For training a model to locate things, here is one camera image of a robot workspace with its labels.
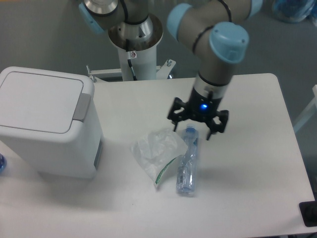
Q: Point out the crushed clear plastic bottle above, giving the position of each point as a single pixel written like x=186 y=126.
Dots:
x=187 y=167

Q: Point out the crumpled clear plastic bag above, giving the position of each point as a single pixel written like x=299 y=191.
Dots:
x=154 y=152

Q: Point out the blue plastic bag on floor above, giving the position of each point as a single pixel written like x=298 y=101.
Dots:
x=292 y=11

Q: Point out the white push-lid trash can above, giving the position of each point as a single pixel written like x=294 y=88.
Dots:
x=49 y=119

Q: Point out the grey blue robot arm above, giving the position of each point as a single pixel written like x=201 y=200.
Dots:
x=211 y=32

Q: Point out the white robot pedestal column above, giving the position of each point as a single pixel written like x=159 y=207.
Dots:
x=137 y=42

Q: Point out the black device at table corner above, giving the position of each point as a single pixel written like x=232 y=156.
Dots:
x=308 y=211

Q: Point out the blue bottle at left edge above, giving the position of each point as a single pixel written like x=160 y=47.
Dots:
x=3 y=163

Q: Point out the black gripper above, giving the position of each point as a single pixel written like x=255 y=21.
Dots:
x=201 y=109

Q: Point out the white pedestal base frame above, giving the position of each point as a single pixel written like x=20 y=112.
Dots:
x=133 y=72

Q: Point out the white frame at right edge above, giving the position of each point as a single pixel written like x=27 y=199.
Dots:
x=306 y=113

